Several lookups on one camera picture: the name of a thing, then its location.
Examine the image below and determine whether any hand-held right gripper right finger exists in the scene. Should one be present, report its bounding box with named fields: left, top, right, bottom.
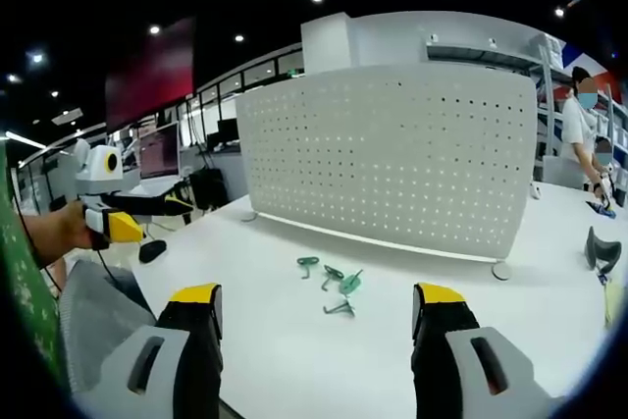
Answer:
left=411, top=283, right=566, bottom=419

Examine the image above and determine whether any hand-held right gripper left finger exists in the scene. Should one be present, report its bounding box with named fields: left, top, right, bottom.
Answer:
left=73, top=283, right=225, bottom=419

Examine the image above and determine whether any green hook assembly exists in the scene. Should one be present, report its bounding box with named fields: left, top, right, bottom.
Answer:
left=320, top=264, right=344, bottom=290
left=338, top=268, right=365, bottom=298
left=295, top=255, right=321, bottom=281
left=322, top=297, right=357, bottom=318

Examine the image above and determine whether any white perforated mounting plate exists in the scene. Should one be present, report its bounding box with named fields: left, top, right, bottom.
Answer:
left=235, top=64, right=539, bottom=284

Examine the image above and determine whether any person's left hand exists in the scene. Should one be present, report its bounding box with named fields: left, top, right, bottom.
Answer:
left=22, top=200, right=93, bottom=268

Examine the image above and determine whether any black computer mouse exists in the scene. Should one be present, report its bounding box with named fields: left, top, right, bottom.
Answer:
left=137, top=238, right=169, bottom=264

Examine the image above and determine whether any computer monitor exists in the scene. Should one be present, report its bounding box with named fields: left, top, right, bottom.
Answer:
left=138, top=121, right=182, bottom=181

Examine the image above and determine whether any black office chair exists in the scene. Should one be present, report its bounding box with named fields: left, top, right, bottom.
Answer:
left=187, top=167, right=231, bottom=212

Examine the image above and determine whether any grey mesh chair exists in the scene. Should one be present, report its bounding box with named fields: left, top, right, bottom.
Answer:
left=57, top=259, right=159, bottom=393

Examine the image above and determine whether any green patterned clothing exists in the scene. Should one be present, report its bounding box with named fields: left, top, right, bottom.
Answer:
left=0, top=138, right=68, bottom=386

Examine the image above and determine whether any pale yellow paper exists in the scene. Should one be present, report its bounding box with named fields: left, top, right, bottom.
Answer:
left=599, top=274, right=625, bottom=330

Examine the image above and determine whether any black curved holder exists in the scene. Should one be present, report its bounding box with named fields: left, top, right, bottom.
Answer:
left=585, top=226, right=623, bottom=273

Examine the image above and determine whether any blue flat item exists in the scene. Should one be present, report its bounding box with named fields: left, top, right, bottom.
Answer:
left=590, top=200, right=618, bottom=220

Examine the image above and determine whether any large red wall screen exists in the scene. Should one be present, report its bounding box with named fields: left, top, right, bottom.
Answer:
left=104, top=15, right=198, bottom=131

